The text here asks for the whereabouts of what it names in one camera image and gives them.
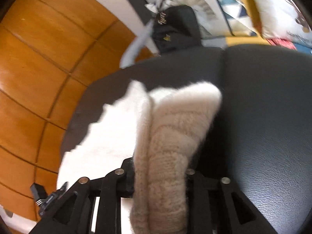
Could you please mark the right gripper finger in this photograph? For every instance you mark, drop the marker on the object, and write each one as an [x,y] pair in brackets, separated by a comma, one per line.
[127,184]

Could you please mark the cream knitted sweater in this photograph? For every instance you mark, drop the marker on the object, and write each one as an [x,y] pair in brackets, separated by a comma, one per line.
[160,130]

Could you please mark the wooden wardrobe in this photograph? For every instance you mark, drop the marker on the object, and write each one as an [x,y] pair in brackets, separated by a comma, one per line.
[51,51]

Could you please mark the black handbag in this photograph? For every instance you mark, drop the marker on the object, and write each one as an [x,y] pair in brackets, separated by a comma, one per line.
[176,28]

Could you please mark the grey yellow blue sofa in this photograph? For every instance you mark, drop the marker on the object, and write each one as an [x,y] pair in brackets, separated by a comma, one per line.
[147,17]

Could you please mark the triangle pattern pillow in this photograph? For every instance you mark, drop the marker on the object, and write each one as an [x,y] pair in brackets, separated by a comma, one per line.
[214,17]

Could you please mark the pink cloth on sofa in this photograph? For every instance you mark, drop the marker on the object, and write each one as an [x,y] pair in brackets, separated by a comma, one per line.
[281,43]

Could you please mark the white deer print pillow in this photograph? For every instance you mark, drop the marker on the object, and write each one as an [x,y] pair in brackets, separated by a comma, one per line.
[283,19]

